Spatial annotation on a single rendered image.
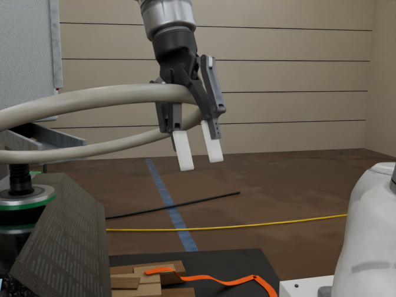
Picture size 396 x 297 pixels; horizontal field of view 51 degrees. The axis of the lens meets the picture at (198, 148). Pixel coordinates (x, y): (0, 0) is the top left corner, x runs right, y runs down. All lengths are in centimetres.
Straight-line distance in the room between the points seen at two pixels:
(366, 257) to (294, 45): 657
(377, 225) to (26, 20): 117
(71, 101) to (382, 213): 43
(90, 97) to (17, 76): 78
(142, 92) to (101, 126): 574
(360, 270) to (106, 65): 596
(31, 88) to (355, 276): 113
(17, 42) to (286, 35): 587
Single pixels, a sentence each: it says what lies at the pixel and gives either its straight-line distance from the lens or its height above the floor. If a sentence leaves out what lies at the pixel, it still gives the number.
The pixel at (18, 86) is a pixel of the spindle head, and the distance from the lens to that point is 138.
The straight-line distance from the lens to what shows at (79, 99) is 62.
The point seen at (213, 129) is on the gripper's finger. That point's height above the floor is 119.
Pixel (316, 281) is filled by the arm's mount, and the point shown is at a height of 87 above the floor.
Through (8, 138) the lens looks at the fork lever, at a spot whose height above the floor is 109.
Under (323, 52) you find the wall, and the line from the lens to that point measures 724.
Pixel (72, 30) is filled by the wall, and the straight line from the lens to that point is 637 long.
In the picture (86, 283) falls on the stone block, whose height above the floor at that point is 67.
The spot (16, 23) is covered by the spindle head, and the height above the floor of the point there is 143.
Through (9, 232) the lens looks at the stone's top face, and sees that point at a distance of 133.
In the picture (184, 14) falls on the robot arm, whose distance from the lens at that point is 72.
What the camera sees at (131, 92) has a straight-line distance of 63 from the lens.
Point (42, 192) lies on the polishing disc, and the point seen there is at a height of 88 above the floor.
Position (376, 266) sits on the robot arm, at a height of 107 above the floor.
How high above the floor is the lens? 128
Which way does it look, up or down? 10 degrees down
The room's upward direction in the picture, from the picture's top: straight up
